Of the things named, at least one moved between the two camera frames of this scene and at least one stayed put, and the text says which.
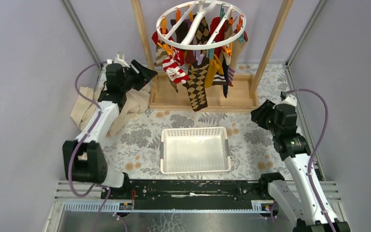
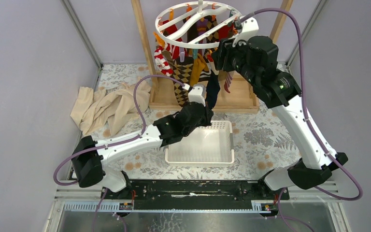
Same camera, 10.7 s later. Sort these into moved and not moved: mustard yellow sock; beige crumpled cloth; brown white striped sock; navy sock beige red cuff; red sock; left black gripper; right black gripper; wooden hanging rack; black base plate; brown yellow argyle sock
Moved: brown white striped sock; right black gripper; navy sock beige red cuff; brown yellow argyle sock; red sock; left black gripper; mustard yellow sock
Not moved: black base plate; wooden hanging rack; beige crumpled cloth
